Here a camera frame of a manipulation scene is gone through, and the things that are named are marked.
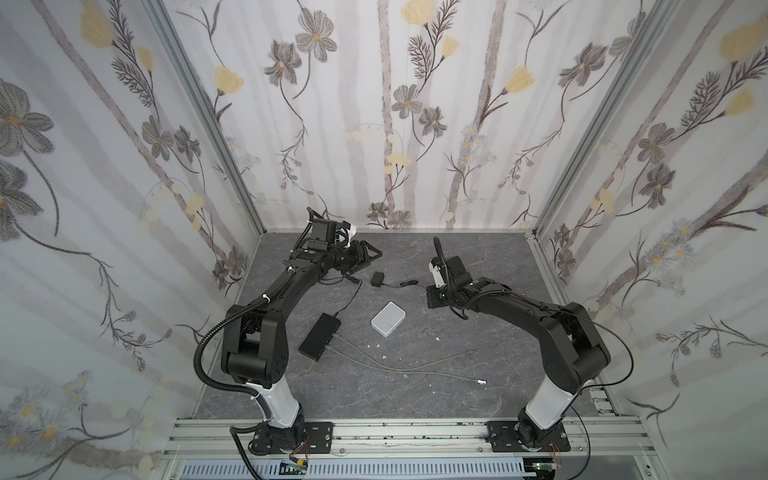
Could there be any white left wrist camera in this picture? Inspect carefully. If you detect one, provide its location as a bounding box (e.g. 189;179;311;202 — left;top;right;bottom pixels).
334;221;357;248

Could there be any white slotted cable duct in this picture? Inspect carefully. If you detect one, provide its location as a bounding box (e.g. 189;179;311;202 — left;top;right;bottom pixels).
178;457;536;479

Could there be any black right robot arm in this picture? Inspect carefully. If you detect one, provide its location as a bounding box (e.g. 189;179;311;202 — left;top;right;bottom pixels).
426;236;636;452

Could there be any grey cable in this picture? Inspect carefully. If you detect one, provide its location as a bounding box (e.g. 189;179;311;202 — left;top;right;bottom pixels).
328;333;488;386

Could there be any black power adapter with cable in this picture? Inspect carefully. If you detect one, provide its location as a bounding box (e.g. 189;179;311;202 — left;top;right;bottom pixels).
333;275;362;318

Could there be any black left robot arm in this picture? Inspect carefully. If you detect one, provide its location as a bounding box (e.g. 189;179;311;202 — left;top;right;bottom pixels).
193;208;383;455

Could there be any white rectangular device box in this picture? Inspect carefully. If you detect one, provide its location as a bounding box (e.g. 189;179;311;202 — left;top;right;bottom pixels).
370;302;406;337

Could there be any black network switch box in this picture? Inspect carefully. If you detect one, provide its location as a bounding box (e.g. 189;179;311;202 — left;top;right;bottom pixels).
298;313;341;362

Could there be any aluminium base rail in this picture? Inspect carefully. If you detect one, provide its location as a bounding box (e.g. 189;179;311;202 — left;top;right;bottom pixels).
158;388;669;479

